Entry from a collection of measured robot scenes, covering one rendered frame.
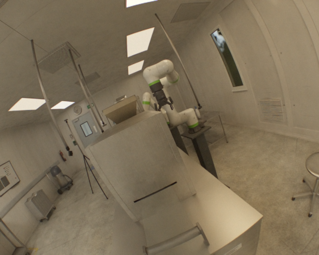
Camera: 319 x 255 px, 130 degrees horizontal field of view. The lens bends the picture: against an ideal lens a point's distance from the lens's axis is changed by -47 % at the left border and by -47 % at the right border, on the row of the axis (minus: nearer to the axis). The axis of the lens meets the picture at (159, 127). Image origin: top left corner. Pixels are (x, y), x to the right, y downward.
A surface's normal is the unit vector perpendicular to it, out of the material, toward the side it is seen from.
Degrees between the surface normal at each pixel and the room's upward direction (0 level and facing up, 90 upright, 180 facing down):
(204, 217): 0
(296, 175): 0
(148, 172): 90
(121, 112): 118
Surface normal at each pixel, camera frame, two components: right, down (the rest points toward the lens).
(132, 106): 0.36, 0.54
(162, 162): 0.20, 0.13
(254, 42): -0.89, 0.44
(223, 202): -0.40, -0.89
